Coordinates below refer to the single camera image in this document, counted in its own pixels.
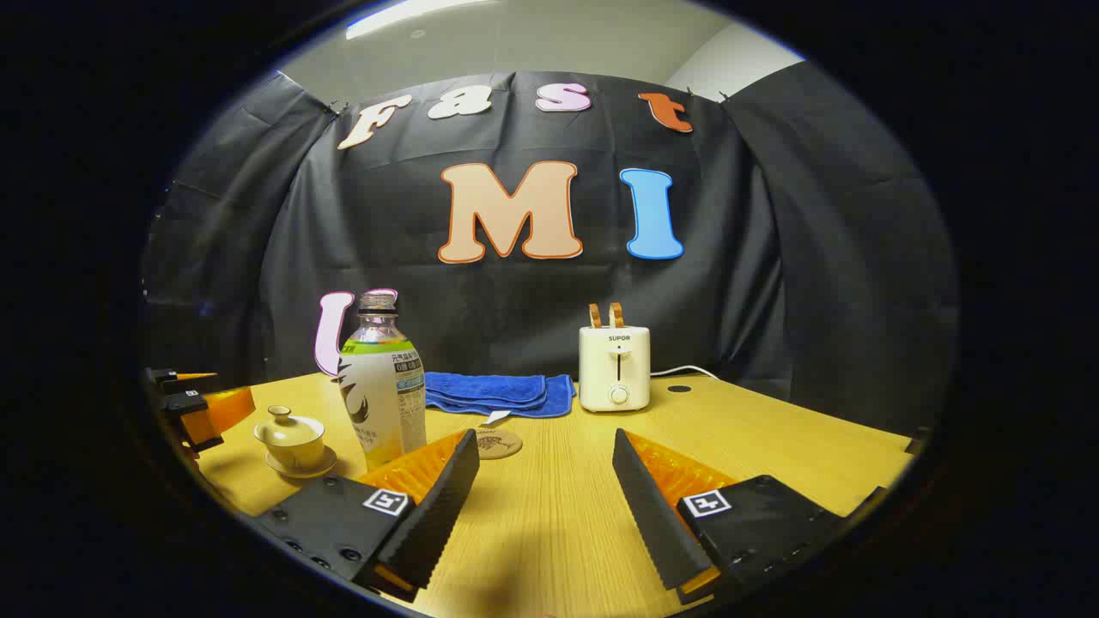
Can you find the round brown coaster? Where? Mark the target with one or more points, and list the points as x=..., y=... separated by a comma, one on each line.
x=500, y=445

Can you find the folded blue towel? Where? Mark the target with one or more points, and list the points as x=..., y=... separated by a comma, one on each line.
x=498, y=390

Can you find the cream ceramic saucer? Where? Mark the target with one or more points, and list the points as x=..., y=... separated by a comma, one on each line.
x=322, y=469

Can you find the black backdrop cloth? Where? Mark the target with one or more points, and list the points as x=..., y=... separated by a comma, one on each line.
x=773, y=257

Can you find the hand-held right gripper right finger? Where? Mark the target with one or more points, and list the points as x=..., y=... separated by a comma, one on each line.
x=652, y=515

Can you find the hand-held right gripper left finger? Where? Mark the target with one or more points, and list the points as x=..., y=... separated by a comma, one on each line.
x=446, y=506

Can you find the toasted bread slice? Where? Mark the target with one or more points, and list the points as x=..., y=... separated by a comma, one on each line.
x=594, y=316
x=616, y=314

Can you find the white toaster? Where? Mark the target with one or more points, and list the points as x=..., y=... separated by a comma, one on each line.
x=614, y=369

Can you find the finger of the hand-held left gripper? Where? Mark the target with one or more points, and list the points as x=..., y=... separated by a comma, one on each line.
x=199, y=425
x=161, y=378

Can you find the clear plastic water bottle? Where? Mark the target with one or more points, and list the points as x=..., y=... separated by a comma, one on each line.
x=382, y=395

